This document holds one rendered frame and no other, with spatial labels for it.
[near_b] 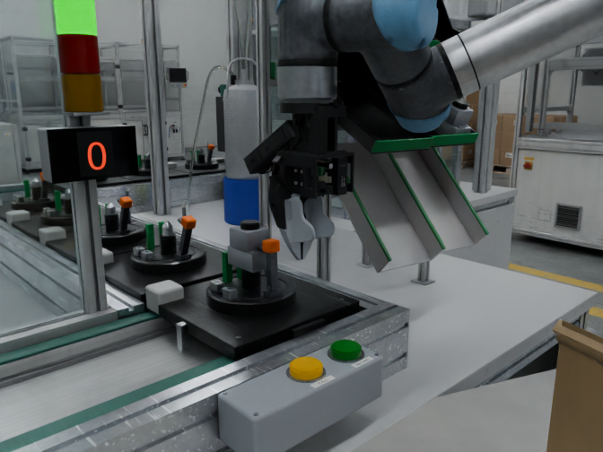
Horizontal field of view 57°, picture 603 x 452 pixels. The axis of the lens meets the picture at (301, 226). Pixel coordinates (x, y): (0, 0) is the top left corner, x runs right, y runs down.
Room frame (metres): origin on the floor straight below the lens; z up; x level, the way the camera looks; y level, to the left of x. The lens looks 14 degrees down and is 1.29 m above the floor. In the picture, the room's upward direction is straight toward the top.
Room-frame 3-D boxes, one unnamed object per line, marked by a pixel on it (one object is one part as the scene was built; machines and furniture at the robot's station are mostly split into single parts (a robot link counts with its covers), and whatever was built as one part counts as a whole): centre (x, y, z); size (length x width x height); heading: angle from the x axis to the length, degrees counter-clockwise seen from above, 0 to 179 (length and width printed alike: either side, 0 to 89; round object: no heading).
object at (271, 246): (0.78, 0.05, 1.04); 0.04 x 0.02 x 0.08; 43
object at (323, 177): (0.71, -0.01, 1.21); 0.09 x 0.08 x 0.12; 43
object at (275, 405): (0.60, -0.01, 0.93); 0.21 x 0.07 x 0.06; 133
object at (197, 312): (0.81, 0.08, 0.96); 0.24 x 0.24 x 0.02; 43
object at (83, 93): (0.77, 0.30, 1.28); 0.05 x 0.05 x 0.05
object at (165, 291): (0.82, 0.22, 0.97); 0.05 x 0.05 x 0.04; 43
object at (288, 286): (0.81, 0.08, 0.98); 0.14 x 0.14 x 0.02
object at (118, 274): (1.00, 0.25, 1.01); 0.24 x 0.24 x 0.13; 43
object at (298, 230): (0.71, 0.00, 1.11); 0.06 x 0.03 x 0.09; 43
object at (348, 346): (0.64, -0.06, 0.96); 0.04 x 0.04 x 0.02
